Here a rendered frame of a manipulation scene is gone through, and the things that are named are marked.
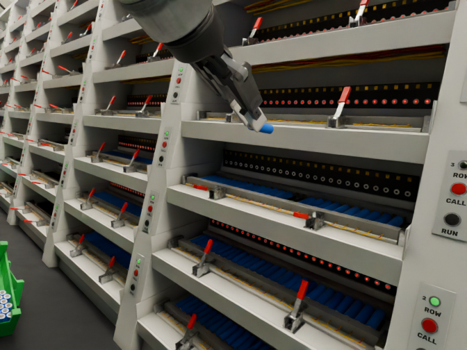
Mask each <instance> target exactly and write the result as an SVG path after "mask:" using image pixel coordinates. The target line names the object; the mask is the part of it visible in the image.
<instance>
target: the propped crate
mask: <svg viewBox="0 0 467 350"><path fill-rule="evenodd" d="M7 246H8V242H7V241H0V290H5V291H6V294H9V295H10V296H11V297H10V301H9V303H11V304H12V305H13V306H12V308H11V310H10V314H11V318H10V321H8V322H1V323H0V337H1V336H5V335H12V334H13V332H14V330H15V327H16V325H17V323H18V320H19V317H20V315H21V310H20V308H17V306H16V302H15V295H14V291H13V284H12V279H11V275H10V268H9V264H8V257H7V253H6V249H7Z"/></svg>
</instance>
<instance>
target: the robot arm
mask: <svg viewBox="0 0 467 350"><path fill-rule="evenodd" d="M118 1H119V2H120V3H121V5H122V7H123V8H124V9H125V11H127V12H128V13H129V14H130V15H131V16H132V17H133V18H134V19H135V20H136V21H137V23H138V24H139V25H140V26H141V27H142V29H143V30H144V31H145V32H146V33H147V34H148V36H149V37H150V38H151V39H152V40H154V41H156V42H162V43H163V44H164V45H165V46H166V47H167V49H168V50H169V51H170V53H171V54H172V55H173V56H174V57H175V58H176V59H177V60H178V61H179V62H181V63H188V64H189V65H190V66H191V67H192V68H193V69H194V70H195V71H196V72H197V73H198V74H199V75H200V76H201V78H202V79H203V80H204V81H205V82H206V84H207V85H208V86H209V87H210V88H211V89H212V91H214V93H216V95H217V96H218V97H223V98H224V100H225V101H226V102H227V103H231V104H230V106H231V108H232V109H233V111H234V112H235V113H236V114H237V116H238V117H239V118H240V120H241V122H242V123H243V124H244V125H245V126H246V127H247V124H248V123H249V124H250V126H251V127H252V128H253V129H254V131H255V132H257V133H258V132H259V131H260V130H261V128H262V127H263V125H264V124H265V123H266V122H267V119H266V117H265V115H264V114H263V112H262V111H261V109H260V108H259V106H260V105H261V103H262V102H263V100H262V97H261V95H260V92H259V89H258V88H257V86H256V83H255V81H254V78H253V76H252V66H251V65H250V64H249V63H248V62H246V61H245V62H244V63H243V64H242V63H241V64H238V63H237V62H236V61H235V60H233V56H232V54H231V52H230V50H229V49H228V48H227V46H226V45H225V44H223V37H224V23H223V21H222V19H221V17H220V15H219V14H218V12H217V10H216V9H215V6H214V5H213V3H212V1H213V0H118Z"/></svg>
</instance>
